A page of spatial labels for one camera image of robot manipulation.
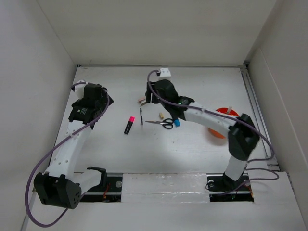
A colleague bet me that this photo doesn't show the pink and black highlighter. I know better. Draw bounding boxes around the pink and black highlighter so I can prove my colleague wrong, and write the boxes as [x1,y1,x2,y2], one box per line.
[124,116,135,135]

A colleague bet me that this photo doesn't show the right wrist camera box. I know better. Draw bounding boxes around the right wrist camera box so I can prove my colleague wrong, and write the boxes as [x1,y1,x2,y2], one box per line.
[156,68,171,78]

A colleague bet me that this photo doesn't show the orange round pen holder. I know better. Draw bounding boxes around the orange round pen holder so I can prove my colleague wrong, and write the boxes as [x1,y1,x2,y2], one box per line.
[206,106,239,140]

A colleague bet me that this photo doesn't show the aluminium rail right side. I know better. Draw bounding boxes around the aluminium rail right side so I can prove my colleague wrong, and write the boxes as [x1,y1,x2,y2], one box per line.
[239,63,280,171]

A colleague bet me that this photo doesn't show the black ink clear pen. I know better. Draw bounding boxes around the black ink clear pen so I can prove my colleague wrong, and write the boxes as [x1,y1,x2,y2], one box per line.
[139,107,143,129]

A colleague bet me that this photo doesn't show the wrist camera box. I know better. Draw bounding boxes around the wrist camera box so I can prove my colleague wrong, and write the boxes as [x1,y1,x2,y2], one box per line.
[156,68,171,78]
[71,80,87,99]

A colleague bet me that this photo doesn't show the black handled scissors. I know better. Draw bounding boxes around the black handled scissors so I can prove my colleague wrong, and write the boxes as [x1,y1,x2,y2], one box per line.
[145,118,174,129]

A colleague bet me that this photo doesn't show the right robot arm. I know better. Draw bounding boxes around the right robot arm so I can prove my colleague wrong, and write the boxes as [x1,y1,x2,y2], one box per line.
[146,79,260,193]

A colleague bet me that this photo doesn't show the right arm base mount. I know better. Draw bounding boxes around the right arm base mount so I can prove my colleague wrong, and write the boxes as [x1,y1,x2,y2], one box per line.
[205,174,254,202]

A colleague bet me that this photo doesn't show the blue and black highlighter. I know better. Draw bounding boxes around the blue and black highlighter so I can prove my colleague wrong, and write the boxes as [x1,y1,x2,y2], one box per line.
[173,118,180,127]

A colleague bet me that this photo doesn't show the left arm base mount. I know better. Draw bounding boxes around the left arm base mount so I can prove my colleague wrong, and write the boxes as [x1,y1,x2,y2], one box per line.
[81,173,123,203]

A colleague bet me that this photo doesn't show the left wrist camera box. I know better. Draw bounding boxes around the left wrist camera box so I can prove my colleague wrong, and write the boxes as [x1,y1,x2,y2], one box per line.
[71,80,87,99]

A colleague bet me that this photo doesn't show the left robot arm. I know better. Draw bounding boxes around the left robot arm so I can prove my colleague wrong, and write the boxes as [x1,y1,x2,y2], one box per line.
[34,82,114,209]

